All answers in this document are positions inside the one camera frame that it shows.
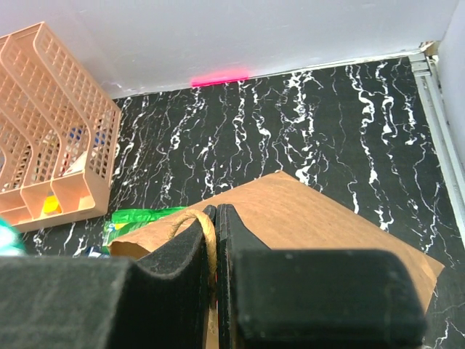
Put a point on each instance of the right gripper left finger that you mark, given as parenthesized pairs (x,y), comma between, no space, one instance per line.
(158,301)

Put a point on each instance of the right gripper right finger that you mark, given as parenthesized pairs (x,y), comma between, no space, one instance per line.
(311,298)

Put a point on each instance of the blue cookie snack pack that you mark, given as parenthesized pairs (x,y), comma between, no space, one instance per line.
(94,252)

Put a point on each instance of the brown paper bag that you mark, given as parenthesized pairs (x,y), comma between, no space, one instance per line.
(284,214)

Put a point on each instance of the green chips bag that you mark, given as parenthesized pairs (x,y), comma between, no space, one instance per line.
(124,221)

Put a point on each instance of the teal red snack bag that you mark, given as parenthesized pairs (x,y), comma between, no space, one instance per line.
(11,243)

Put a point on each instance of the yellow sticky note block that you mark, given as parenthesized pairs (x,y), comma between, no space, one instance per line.
(51,205)

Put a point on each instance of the peach desk file organizer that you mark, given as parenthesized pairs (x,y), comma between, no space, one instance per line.
(59,131)

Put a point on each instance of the pink tape strip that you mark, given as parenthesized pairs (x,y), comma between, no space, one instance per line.
(219,77)

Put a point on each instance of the aluminium front rail frame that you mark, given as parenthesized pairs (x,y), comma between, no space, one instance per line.
(424,67)

